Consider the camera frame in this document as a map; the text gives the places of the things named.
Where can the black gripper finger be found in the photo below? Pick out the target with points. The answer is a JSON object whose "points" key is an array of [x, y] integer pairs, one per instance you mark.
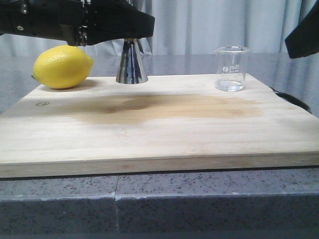
{"points": [[303, 41]]}

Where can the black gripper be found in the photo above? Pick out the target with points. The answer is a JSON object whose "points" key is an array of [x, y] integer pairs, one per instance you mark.
{"points": [[65, 20]]}

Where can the silver double jigger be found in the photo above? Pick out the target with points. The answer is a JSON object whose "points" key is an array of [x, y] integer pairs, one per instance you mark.
{"points": [[131, 70]]}

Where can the clear glass beaker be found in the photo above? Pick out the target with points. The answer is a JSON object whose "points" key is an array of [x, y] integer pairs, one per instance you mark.
{"points": [[231, 68]]}

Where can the yellow lemon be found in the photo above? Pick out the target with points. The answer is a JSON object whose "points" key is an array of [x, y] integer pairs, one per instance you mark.
{"points": [[62, 67]]}

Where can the grey curtain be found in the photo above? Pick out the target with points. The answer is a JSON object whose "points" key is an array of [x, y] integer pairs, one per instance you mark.
{"points": [[190, 27]]}

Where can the light wooden cutting board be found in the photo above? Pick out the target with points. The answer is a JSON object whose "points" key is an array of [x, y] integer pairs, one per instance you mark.
{"points": [[166, 124]]}

